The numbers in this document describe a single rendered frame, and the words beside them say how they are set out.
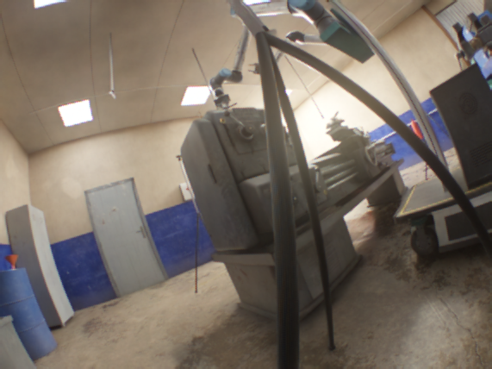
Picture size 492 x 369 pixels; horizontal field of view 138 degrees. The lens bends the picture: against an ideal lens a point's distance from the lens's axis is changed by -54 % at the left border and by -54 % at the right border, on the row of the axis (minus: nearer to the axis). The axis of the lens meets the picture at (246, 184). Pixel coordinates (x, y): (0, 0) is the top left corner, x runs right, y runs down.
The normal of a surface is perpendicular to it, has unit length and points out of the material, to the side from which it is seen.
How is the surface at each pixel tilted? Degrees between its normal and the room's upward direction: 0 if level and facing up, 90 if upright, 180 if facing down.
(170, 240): 90
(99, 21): 180
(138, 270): 90
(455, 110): 90
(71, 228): 90
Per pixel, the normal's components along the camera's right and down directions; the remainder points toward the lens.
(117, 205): 0.47, -0.31
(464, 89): -0.80, 0.25
